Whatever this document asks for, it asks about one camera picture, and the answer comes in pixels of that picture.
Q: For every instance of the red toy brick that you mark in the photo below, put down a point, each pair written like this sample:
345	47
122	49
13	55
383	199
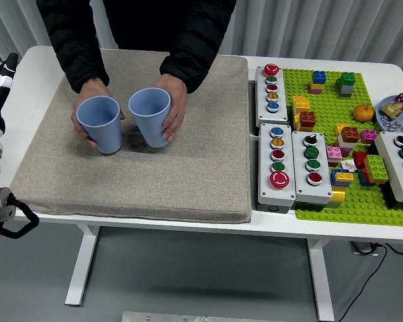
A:
359	160

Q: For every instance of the person's left hand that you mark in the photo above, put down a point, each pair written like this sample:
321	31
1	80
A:
179	100

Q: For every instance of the person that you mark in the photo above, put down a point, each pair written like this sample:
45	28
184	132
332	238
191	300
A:
147	23

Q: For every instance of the blue toy brick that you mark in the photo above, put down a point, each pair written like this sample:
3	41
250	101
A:
363	180
334	179
319	77

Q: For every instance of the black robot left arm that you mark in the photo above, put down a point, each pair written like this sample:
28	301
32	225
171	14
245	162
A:
1	204

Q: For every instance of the yellow toy brick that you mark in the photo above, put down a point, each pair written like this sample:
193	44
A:
337	195
300	104
317	87
296	122
344	176
339	129

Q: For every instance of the grey power adapter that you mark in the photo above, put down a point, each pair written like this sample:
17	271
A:
362	247

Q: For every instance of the blue ribbed cup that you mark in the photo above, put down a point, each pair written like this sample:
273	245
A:
151	131
104	137

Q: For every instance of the pink toy brick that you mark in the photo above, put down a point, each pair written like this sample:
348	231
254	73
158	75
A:
334	153
312	90

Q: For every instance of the grey-brown mat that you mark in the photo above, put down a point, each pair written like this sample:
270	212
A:
188	151

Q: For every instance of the orange fruit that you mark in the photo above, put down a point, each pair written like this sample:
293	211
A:
363	113

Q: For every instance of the brass valve red handwheel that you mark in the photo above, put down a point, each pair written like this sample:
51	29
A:
393	110

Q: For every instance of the four-button control box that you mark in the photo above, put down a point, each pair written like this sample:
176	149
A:
391	164
324	167

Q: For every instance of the white toy brick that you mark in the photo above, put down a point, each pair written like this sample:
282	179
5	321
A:
345	145

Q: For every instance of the large green toy brick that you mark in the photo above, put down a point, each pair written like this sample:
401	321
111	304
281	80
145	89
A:
376	169

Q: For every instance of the large five-button control box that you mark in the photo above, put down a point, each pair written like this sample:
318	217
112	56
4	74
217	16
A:
265	181

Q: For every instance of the brown toy brick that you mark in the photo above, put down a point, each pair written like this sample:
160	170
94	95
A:
308	120
350	134

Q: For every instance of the grey toy brick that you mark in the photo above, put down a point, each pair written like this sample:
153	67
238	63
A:
346	90

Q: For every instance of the person's right hand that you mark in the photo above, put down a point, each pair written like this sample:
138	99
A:
87	89

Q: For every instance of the small five-button control box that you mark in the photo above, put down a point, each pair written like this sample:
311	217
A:
262	100

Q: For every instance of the person's right forearm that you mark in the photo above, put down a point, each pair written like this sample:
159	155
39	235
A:
80	67

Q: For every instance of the person's left forearm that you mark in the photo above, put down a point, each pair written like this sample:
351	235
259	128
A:
191	63

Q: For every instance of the white curtain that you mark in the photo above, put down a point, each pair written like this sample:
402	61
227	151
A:
322	27

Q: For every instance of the magenta toy brick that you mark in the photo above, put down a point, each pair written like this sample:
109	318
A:
368	136

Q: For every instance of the white table leg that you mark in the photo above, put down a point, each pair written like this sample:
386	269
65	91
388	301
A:
320	278
82	261

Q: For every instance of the green toy brick baseplate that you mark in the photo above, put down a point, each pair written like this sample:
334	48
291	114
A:
325	107

